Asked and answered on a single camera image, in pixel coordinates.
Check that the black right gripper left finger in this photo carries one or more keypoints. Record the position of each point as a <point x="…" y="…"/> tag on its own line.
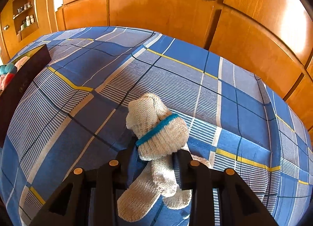
<point x="70" y="203"/>

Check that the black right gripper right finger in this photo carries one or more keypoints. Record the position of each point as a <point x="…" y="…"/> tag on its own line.
<point x="220" y="197"/>

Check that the white knitted socks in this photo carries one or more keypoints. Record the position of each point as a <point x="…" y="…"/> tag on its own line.
<point x="160" y="133"/>

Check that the red fluffy sponge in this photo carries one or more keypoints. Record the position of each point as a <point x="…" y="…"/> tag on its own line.
<point x="6" y="79"/>

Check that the blue plush bear pink dress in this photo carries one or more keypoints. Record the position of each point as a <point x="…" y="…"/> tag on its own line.
<point x="8" y="68"/>

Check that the pink towel blue band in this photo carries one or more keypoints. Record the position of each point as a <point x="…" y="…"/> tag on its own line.
<point x="21" y="62"/>

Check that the blue plaid bed cover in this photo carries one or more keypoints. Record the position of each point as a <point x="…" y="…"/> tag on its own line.
<point x="73" y="115"/>

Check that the gold shallow box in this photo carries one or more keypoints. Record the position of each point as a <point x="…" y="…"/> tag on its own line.
<point x="12" y="94"/>

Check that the round metal door knob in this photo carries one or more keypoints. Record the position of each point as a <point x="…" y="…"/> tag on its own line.
<point x="5" y="27"/>

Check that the wooden door with shelves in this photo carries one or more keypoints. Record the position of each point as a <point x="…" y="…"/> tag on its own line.
<point x="28" y="20"/>

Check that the wooden wardrobe wall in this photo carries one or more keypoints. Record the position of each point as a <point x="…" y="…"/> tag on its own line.
<point x="271" y="38"/>

